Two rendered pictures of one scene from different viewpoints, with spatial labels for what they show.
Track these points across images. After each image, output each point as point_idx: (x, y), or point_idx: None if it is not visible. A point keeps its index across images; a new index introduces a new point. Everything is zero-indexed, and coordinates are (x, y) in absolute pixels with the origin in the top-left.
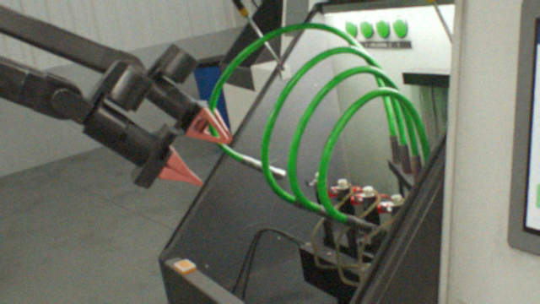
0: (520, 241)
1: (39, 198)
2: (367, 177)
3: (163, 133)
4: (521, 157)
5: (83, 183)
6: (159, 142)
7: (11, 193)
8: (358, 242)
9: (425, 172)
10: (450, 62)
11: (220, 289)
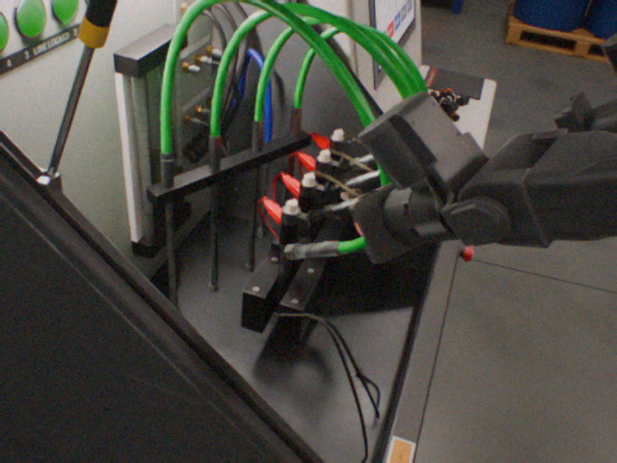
0: (378, 82)
1: None
2: None
3: (582, 104)
4: (373, 27)
5: None
6: (590, 108)
7: None
8: (270, 258)
9: (361, 81)
10: (152, 20)
11: (413, 369)
